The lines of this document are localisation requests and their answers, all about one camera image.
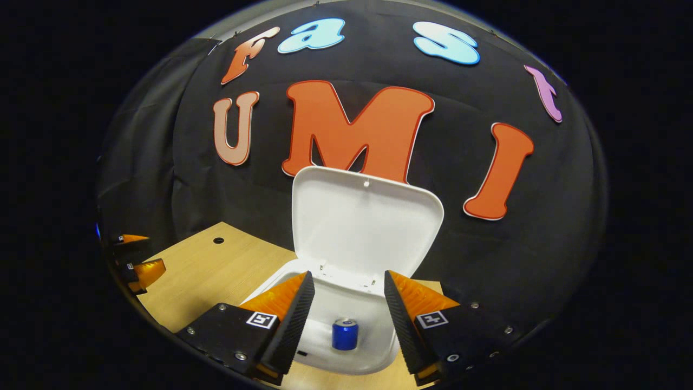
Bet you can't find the silver blue pop can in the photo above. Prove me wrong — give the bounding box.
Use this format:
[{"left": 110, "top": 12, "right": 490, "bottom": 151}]
[{"left": 332, "top": 318, "right": 359, "bottom": 351}]

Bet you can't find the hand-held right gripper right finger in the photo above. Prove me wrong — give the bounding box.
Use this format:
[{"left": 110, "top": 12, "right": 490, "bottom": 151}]
[{"left": 383, "top": 270, "right": 528, "bottom": 386}]

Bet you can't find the white desktop garbage bin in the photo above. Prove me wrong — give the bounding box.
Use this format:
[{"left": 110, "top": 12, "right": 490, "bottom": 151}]
[{"left": 238, "top": 166, "right": 446, "bottom": 376}]

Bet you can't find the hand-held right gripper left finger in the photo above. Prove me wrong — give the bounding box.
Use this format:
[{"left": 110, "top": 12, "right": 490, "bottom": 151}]
[{"left": 176, "top": 271, "right": 316, "bottom": 386}]

